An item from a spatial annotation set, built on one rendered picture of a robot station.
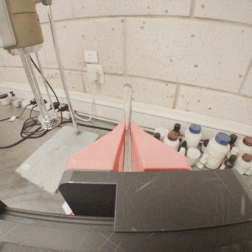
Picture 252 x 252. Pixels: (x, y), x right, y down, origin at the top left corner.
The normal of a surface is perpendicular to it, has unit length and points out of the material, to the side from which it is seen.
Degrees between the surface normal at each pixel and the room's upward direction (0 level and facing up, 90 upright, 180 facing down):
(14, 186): 0
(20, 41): 90
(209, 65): 90
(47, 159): 0
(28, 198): 0
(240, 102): 90
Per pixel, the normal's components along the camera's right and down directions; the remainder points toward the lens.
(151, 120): -0.36, 0.58
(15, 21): 0.44, 0.55
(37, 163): 0.00, -0.79
